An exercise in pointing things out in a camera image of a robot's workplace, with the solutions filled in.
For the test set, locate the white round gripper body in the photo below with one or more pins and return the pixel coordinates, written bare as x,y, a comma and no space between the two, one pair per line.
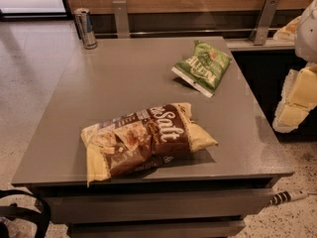
307,34

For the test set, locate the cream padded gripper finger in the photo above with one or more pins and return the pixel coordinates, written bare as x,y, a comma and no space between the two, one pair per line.
287,33
298,98

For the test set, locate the brown yellow chip bag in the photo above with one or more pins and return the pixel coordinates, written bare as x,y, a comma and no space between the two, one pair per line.
142,140

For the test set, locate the green chip bag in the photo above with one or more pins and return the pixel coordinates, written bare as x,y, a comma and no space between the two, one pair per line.
204,69

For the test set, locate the silver blue redbull can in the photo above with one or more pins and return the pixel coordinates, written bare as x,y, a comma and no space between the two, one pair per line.
84,26

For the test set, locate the grey cabinet drawer front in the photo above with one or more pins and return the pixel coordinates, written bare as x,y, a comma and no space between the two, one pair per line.
158,206

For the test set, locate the black chair armrest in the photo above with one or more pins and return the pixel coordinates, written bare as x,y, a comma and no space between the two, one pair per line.
40,219

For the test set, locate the right metal bracket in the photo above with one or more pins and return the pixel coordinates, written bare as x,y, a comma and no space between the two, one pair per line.
260,32

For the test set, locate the metal bracket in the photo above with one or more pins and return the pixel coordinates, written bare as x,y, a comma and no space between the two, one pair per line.
121,19
260,32

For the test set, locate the horizontal metal rail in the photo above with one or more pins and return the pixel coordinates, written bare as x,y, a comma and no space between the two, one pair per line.
230,33

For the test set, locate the left metal bracket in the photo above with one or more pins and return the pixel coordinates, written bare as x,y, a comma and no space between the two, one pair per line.
121,19

